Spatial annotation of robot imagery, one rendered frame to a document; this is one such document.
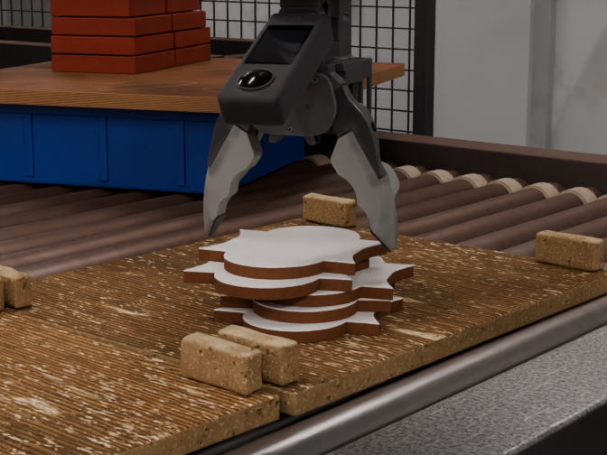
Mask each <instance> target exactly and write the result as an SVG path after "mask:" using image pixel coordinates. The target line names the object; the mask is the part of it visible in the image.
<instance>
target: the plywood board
mask: <svg viewBox="0 0 607 455"><path fill-rule="evenodd" d="M241 60H242V59H234V58H210V60H205V61H199V62H194V63H190V64H185V65H181V66H176V67H171V68H167V69H162V70H154V71H148V72H144V73H139V74H111V73H85V72H58V71H52V64H51V61H46V62H41V63H34V64H29V65H23V66H17V67H12V68H5V69H0V104H13V105H34V106H55V107H95V108H116V109H136V110H157V111H178V112H199V113H220V110H219V103H218V100H217V97H218V94H219V93H220V91H221V90H222V88H223V87H224V85H225V84H226V82H227V81H228V79H229V77H230V76H231V74H232V73H233V71H234V70H235V68H236V67H237V66H238V65H239V63H240V62H241ZM402 76H405V63H390V62H372V87H373V86H376V85H378V84H381V83H384V82H387V81H389V80H392V79H396V78H399V77H402Z"/></svg>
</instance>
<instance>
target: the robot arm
mask: <svg viewBox="0 0 607 455"><path fill-rule="evenodd" d="M280 7H281V9H280V10H279V12H278V14H272V15H271V17H270V18H269V20H268V21H267V23H266V25H265V26H264V28H263V29H262V30H261V32H260V33H259V35H258V36H257V37H256V39H255V40H254V42H253V43H252V45H251V46H250V48H249V49H248V51H247V53H246V54H245V56H244V57H243V59H242V60H241V62H240V63H239V65H238V66H237V67H236V68H235V70H234V71H233V73H232V74H231V76H230V77H229V79H228V81H227V82H226V84H225V85H224V87H223V88H222V90H221V91H220V93H219V94H218V97H217V100H218V103H219V110H220V114H219V117H218V119H217V122H216V125H215V127H214V131H213V136H212V140H211V145H210V153H209V158H208V162H207V164H208V170H207V175H206V181H205V187H204V198H203V220H204V231H205V233H206V234H207V235H208V236H209V237H211V236H213V234H214V233H215V231H216V230H217V228H218V226H219V224H220V223H221V221H222V220H223V219H224V217H225V216H226V213H225V212H226V207H227V204H228V201H229V199H230V198H231V197H232V196H233V195H234V194H235V193H237V191H238V183H239V181H240V180H241V179H242V178H243V177H244V176H245V175H246V174H247V172H248V171H249V169H250V168H251V167H253V166H255V165H256V164H257V162H258V160H259V159H260V157H261V156H262V153H263V151H262V148H261V145H260V143H259V141H260V140H261V138H262V136H263V134H264V133H266V134H269V143H276V142H279V141H281V140H282V139H283V138H284V136H285V135H301V136H303V137H304V139H305V141H306V142H307V143H308V144H309V145H314V144H318V143H319V142H320V141H321V135H322V134H329V135H333V134H336V135H337V136H338V138H339V139H338V140H337V143H336V145H335V147H334V150H333V153H332V157H331V163H332V166H333V168H334V169H335V171H336V172H337V173H338V174H339V175H340V176H341V177H343V178H344V179H345V180H347V181H348V182H349V183H350V185H351V186H352V188H353V189H354V191H355V193H356V197H357V204H358V206H359V207H360V208H362V209H363V210H364V211H365V213H366V214H367V216H368V218H369V223H370V228H371V230H370V232H371V234H372V235H373V236H374V237H375V238H376V239H377V240H378V241H379V242H380V243H381V244H382V246H383V247H385V248H386V249H387V251H388V252H389V253H390V252H392V251H394V250H395V249H397V234H398V223H397V210H396V203H395V197H396V195H397V192H398V190H399V186H400V185H399V180H398V177H397V175H396V173H395V172H394V170H393V169H392V168H391V166H390V165H388V164H387V163H385V162H382V161H380V151H379V141H378V130H377V128H376V125H375V122H374V120H373V117H372V115H371V104H372V58H365V57H353V56H352V55H351V0H280ZM364 78H367V107H365V106H364V105H363V79H364Z"/></svg>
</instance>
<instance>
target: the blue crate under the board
mask: <svg viewBox="0 0 607 455"><path fill-rule="evenodd" d="M218 117H219V113H199V112H178V111H157V110H136V109H116V108H95V107H55V106H34V105H13V104H0V181H10V182H23V183H37V184H51V185H65V186H79V187H92V188H107V189H120V190H148V191H161V192H175V193H189V194H203V195H204V187H205V181H206V175H207V170H208V164H207V162H208V158H209V153H210V145H211V140H212V136H213V131H214V127H215V125H216V122H217V119H218ZM259 143H260V145H261V148H262V151H263V153H262V156H261V157H260V159H259V160H258V162H257V164H256V165H255V166H253V167H251V168H250V169H249V171H248V172H247V174H246V175H245V176H244V177H243V178H242V179H241V180H240V181H239V183H238V186H241V185H243V184H246V183H248V182H250V181H253V180H255V179H257V178H259V177H262V176H264V175H266V174H268V173H270V172H273V171H275V170H277V169H280V168H282V167H284V166H286V165H288V164H290V163H293V162H296V161H298V160H300V159H302V158H304V137H303V136H301V135H285V136H284V138H283V139H282V140H281V141H279V142H276V143H269V134H266V133H264V134H263V136H262V138H261V140H260V141H259Z"/></svg>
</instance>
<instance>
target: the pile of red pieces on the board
mask: <svg viewBox="0 0 607 455"><path fill-rule="evenodd" d="M50 1H51V16H55V17H52V18H51V33H52V34H59V35H53V36H51V53H56V54H52V56H51V64H52V71H58V72H85V73H111V74H139V73H144V72H148V71H154V70H162V69H167V68H171V67H176V66H181V65H185V64H190V63H194V62H199V61H205V60H210V44H203V43H209V42H210V27H205V26H206V12H205V11H192V10H199V9H200V0H50Z"/></svg>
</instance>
